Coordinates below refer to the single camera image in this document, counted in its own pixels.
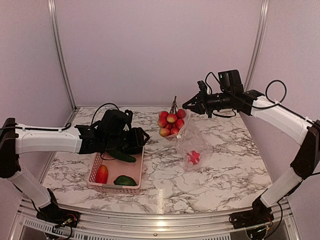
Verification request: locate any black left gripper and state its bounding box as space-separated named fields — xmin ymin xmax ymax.
xmin=104 ymin=126 xmax=150 ymax=151

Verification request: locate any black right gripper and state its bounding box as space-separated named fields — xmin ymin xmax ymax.
xmin=182 ymin=87 xmax=233 ymax=118

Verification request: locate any red lychee fruit bunch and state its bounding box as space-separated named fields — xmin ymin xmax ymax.
xmin=157 ymin=96 xmax=187 ymax=138

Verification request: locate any clear zip top bag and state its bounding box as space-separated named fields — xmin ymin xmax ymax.
xmin=165 ymin=110 xmax=210 ymax=172

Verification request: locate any pink perforated plastic basket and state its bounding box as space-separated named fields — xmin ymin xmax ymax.
xmin=87 ymin=148 xmax=145 ymax=195

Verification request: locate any red toy tomato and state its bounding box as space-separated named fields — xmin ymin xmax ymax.
xmin=187 ymin=150 xmax=201 ymax=166

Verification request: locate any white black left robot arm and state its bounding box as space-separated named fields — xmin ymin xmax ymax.
xmin=0 ymin=109 xmax=150 ymax=223

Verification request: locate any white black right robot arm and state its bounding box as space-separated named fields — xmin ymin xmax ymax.
xmin=182 ymin=69 xmax=320 ymax=224

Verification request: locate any dark purple toy eggplant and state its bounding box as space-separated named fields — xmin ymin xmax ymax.
xmin=122 ymin=146 xmax=143 ymax=155

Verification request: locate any green toy cucumber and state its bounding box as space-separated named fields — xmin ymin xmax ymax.
xmin=106 ymin=149 xmax=136 ymax=163

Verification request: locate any green toy avocado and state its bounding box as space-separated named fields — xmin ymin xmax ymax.
xmin=113 ymin=175 xmax=138 ymax=187

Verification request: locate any red orange toy mango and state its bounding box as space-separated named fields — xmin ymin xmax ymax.
xmin=95 ymin=164 xmax=109 ymax=184

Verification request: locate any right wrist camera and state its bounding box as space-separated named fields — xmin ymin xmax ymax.
xmin=197 ymin=80 xmax=210 ymax=96

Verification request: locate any right aluminium corner post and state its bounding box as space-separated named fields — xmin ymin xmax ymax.
xmin=244 ymin=0 xmax=270 ymax=90

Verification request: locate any aluminium corner post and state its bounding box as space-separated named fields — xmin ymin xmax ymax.
xmin=47 ymin=0 xmax=77 ymax=112
xmin=244 ymin=0 xmax=270 ymax=90

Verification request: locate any aluminium front frame rail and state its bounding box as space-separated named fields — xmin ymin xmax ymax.
xmin=8 ymin=198 xmax=301 ymax=240

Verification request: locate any left aluminium corner post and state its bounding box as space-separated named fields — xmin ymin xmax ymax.
xmin=47 ymin=0 xmax=77 ymax=112

